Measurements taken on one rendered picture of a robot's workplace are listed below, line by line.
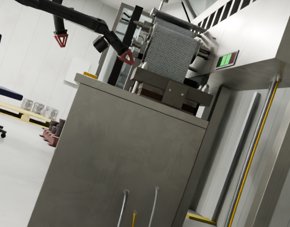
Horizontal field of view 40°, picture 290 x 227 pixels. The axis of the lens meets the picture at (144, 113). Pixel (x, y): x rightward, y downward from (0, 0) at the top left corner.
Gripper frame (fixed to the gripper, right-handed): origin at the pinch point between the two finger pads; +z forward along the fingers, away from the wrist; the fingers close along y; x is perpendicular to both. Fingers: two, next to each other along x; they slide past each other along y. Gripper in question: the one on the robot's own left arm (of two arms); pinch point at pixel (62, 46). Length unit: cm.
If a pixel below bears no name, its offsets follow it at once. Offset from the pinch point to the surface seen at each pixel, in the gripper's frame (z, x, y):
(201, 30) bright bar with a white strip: 1, -83, -19
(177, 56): 13, -50, -48
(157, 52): 9, -40, -44
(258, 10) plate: -4, -61, -101
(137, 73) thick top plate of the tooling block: 17, -21, -61
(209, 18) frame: -6, -93, -15
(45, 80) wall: 68, -86, 660
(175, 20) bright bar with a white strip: -7, -67, -18
